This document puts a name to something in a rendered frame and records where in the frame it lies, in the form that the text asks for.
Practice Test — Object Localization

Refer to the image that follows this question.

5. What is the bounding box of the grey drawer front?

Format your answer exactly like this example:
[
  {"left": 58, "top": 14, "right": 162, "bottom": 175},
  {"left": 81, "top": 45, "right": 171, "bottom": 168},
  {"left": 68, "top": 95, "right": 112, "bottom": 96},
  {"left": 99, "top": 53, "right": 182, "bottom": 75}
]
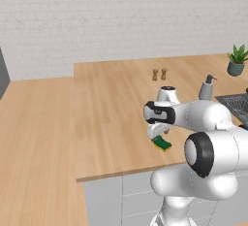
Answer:
[
  {"left": 121, "top": 170, "right": 158, "bottom": 198},
  {"left": 121, "top": 190, "right": 167, "bottom": 219}
]

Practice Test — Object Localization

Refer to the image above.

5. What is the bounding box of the grey soap dispenser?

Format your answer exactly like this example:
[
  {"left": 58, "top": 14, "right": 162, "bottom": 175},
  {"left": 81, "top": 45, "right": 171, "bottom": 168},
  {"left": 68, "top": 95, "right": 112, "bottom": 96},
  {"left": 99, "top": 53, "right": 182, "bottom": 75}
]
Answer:
[{"left": 198, "top": 74, "right": 218, "bottom": 101}]

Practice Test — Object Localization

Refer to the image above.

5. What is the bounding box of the dark grey sink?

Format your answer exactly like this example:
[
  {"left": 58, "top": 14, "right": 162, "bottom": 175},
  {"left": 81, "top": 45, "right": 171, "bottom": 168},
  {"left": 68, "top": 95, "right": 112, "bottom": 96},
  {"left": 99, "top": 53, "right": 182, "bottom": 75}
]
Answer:
[{"left": 214, "top": 92, "right": 248, "bottom": 128}]

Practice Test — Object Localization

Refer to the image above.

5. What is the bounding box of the grey cupboard door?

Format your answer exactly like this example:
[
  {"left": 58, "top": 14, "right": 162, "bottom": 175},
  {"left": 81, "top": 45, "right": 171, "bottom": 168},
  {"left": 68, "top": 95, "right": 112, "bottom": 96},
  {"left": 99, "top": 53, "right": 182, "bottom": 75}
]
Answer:
[{"left": 82, "top": 175, "right": 125, "bottom": 226}]

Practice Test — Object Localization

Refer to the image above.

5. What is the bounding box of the green and yellow sponge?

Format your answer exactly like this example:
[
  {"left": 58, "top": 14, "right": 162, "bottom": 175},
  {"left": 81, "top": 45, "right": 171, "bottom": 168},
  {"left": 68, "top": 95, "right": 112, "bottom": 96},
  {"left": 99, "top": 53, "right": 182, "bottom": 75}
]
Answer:
[{"left": 151, "top": 135, "right": 173, "bottom": 153}]

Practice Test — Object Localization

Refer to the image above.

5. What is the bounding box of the dark grey appliance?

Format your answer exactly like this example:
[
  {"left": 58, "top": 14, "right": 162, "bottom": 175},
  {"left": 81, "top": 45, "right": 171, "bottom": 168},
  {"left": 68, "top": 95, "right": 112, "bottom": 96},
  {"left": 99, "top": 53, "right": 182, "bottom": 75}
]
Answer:
[{"left": 0, "top": 48, "right": 12, "bottom": 101}]

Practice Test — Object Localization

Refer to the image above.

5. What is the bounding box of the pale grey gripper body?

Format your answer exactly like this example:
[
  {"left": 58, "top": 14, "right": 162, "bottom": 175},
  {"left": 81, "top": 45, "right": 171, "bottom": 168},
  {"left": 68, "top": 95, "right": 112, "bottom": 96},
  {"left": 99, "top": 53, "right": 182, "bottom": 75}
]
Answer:
[{"left": 146, "top": 122, "right": 172, "bottom": 141}]

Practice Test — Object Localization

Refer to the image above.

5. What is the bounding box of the green plant in grey pot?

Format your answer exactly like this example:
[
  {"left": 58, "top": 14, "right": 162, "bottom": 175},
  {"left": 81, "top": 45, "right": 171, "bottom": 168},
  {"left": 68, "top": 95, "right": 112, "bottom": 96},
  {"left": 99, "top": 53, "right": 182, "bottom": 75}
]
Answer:
[{"left": 226, "top": 44, "right": 248, "bottom": 78}]

